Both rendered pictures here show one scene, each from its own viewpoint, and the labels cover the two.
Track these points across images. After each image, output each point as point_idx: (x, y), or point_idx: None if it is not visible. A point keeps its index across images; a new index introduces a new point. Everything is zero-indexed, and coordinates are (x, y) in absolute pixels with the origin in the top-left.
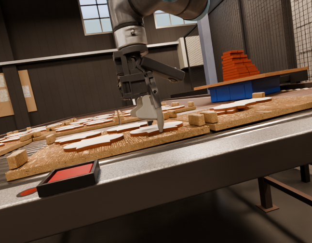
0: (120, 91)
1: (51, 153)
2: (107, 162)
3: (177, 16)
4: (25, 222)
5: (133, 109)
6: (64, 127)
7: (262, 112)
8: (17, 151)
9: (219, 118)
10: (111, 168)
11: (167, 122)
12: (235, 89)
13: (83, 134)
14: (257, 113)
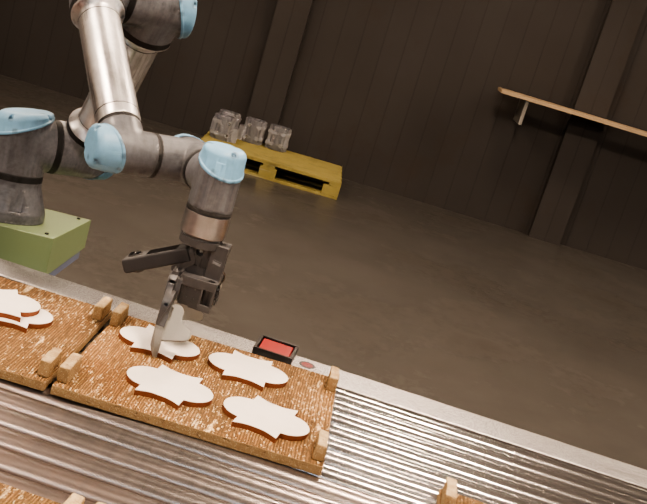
0: (211, 301)
1: (302, 390)
2: None
3: (142, 176)
4: None
5: (186, 327)
6: None
7: (31, 289)
8: (336, 374)
9: (76, 312)
10: (243, 347)
11: (102, 357)
12: None
13: (256, 420)
14: (42, 291)
